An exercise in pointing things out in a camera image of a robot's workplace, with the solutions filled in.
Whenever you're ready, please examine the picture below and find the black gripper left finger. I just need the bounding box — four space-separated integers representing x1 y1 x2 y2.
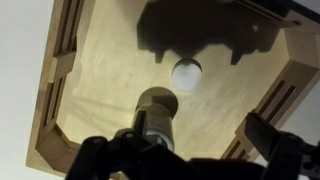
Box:
64 128 158 180

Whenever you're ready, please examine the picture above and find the wooden slatted tray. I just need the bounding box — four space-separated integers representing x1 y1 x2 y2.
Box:
26 0 320 176

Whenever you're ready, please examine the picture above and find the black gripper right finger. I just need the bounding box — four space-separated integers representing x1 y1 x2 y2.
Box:
244 112 320 180

